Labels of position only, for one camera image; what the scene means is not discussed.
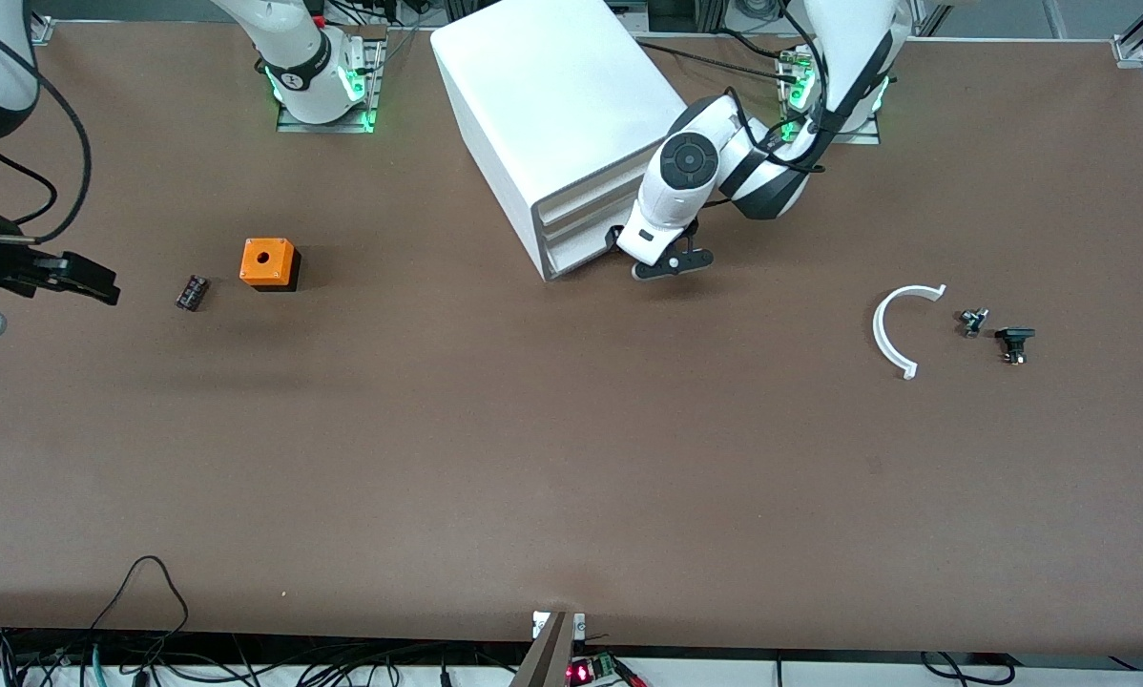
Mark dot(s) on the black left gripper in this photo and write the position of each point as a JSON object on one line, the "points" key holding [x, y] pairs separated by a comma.
{"points": [[615, 236]]}

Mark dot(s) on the deep white drawer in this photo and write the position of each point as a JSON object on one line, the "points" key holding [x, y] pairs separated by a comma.
{"points": [[581, 253]]}

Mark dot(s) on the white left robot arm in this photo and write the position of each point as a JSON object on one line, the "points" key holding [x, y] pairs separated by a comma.
{"points": [[686, 162]]}

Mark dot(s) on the white drawer cabinet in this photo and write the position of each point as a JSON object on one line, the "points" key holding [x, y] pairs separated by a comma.
{"points": [[552, 86]]}

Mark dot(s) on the orange button box with hole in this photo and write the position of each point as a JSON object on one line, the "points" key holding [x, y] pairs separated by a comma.
{"points": [[266, 260]]}

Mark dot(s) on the black push button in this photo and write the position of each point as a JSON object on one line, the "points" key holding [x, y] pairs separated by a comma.
{"points": [[1014, 336]]}

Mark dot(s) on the small black contact block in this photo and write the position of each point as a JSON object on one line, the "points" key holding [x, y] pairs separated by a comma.
{"points": [[192, 293]]}

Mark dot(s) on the white curved plastic arc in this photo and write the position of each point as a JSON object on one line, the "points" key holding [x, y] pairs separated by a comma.
{"points": [[879, 329]]}

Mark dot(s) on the small grey metal component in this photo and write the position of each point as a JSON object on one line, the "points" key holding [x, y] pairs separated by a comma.
{"points": [[972, 322]]}

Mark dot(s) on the circuit board with red light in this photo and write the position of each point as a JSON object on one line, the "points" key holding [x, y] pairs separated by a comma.
{"points": [[581, 673]]}

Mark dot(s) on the aluminium frame corner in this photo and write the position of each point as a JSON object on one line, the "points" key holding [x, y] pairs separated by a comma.
{"points": [[42, 33], [1130, 50]]}

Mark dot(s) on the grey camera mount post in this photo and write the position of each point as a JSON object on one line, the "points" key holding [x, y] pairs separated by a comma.
{"points": [[548, 658]]}

